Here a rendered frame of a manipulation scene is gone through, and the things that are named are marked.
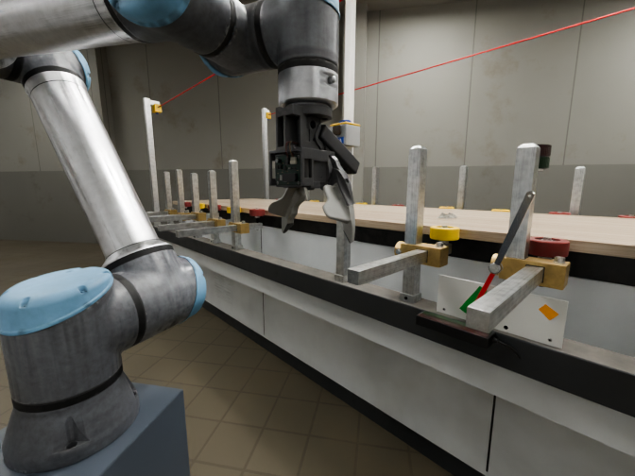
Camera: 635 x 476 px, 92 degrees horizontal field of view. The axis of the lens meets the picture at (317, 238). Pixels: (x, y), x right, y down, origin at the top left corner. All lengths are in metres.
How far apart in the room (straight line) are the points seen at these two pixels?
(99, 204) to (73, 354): 0.31
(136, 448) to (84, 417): 0.10
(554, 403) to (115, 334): 0.89
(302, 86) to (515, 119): 4.61
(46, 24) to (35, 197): 7.15
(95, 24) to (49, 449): 0.61
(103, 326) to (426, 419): 1.10
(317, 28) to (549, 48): 4.90
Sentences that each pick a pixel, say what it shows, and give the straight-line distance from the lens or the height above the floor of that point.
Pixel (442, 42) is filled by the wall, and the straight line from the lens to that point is 5.02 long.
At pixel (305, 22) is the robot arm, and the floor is 1.24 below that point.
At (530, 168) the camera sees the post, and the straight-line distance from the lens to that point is 0.77.
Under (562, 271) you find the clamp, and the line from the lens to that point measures 0.77.
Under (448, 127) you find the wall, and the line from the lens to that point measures 4.75.
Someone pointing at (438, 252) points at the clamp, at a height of 0.86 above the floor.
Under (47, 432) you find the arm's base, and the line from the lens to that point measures 0.68.
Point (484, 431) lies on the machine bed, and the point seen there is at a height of 0.25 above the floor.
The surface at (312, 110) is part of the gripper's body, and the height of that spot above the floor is 1.13.
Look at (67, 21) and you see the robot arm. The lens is 0.60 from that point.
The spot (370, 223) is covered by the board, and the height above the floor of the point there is 0.89.
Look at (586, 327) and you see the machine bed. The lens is 1.03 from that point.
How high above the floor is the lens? 1.02
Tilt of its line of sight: 10 degrees down
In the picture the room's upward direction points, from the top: straight up
